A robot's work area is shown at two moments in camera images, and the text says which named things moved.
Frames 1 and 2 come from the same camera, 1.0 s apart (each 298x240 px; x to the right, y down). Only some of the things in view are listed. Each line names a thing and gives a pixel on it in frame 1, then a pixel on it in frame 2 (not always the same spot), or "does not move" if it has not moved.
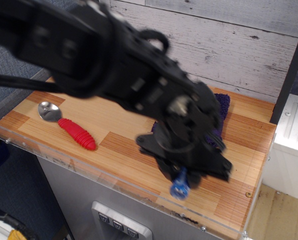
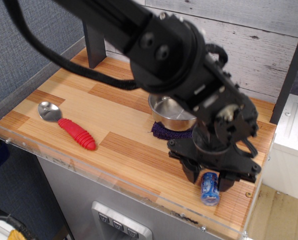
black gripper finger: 194,179 to 226,180
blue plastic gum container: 180,189 to 210,188
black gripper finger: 169,169 to 192,171
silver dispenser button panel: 109,224 does not move
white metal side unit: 287,171 does not move
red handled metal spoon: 50,112 does not move
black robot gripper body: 189,137 to 217,143
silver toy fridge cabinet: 93,207 does not move
